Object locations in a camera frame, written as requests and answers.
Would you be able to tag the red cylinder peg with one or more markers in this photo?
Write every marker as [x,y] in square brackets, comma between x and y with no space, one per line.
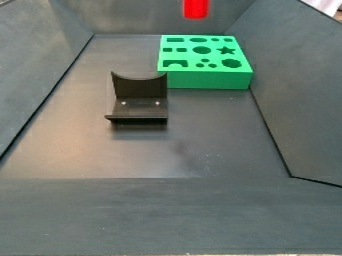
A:
[195,9]

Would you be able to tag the green shape sorter board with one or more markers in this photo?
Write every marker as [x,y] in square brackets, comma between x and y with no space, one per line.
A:
[203,62]

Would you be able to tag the black curved holder stand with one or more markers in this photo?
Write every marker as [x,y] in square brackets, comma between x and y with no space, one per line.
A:
[140,99]

